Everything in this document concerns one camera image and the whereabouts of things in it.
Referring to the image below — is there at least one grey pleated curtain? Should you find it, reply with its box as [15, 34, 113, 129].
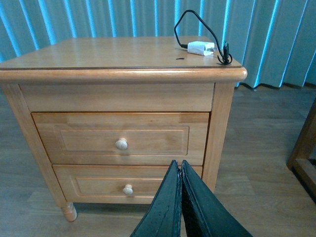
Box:
[0, 0, 316, 87]

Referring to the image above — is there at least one dark wooden furniture frame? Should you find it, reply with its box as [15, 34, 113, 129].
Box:
[287, 102, 316, 197]

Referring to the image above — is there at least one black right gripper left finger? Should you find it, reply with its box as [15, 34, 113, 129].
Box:
[131, 160, 182, 237]

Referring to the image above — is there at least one white power adapter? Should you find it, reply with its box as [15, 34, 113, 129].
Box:
[187, 41, 215, 56]

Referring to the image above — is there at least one black cable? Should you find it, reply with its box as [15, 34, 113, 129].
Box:
[174, 9, 233, 66]

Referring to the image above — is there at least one drawer knob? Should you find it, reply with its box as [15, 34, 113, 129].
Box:
[115, 138, 128, 150]
[122, 184, 133, 196]

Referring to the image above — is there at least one wooden nightstand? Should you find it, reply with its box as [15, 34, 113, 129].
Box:
[0, 37, 247, 222]

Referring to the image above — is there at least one wooden drawer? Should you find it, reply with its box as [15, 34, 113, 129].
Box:
[52, 164, 203, 205]
[33, 113, 209, 165]

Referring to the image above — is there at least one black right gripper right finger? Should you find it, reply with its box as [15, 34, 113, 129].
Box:
[182, 160, 252, 237]

